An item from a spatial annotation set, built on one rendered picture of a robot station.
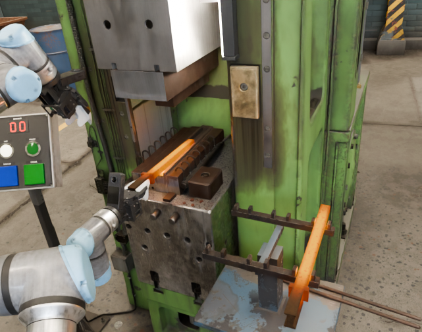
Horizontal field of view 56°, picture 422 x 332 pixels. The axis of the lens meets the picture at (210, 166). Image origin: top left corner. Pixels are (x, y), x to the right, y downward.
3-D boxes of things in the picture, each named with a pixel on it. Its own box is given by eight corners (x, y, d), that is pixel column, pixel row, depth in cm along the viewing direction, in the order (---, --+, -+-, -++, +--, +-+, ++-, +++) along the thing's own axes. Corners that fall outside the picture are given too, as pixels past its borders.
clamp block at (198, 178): (211, 201, 138) (209, 185, 135) (189, 196, 142) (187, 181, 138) (224, 183, 148) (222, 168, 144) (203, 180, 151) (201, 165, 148)
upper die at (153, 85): (166, 101, 126) (162, 72, 121) (115, 97, 134) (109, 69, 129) (218, 65, 158) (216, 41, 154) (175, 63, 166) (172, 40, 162)
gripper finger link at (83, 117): (83, 135, 123) (65, 115, 116) (92, 120, 126) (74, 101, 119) (90, 136, 122) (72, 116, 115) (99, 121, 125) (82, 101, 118)
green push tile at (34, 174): (44, 183, 146) (43, 162, 146) (24, 185, 146) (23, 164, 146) (46, 183, 147) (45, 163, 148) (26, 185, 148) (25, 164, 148)
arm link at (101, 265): (77, 273, 122) (68, 246, 117) (114, 267, 123) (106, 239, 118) (73, 292, 115) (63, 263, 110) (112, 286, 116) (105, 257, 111)
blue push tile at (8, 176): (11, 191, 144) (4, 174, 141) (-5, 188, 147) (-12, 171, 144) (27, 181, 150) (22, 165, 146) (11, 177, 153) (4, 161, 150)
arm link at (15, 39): (-14, 39, 97) (12, 18, 100) (15, 73, 105) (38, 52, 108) (2, 45, 93) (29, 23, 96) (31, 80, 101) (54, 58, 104)
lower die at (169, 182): (180, 195, 143) (177, 174, 139) (133, 186, 151) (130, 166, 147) (224, 145, 176) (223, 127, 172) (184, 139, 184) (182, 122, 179)
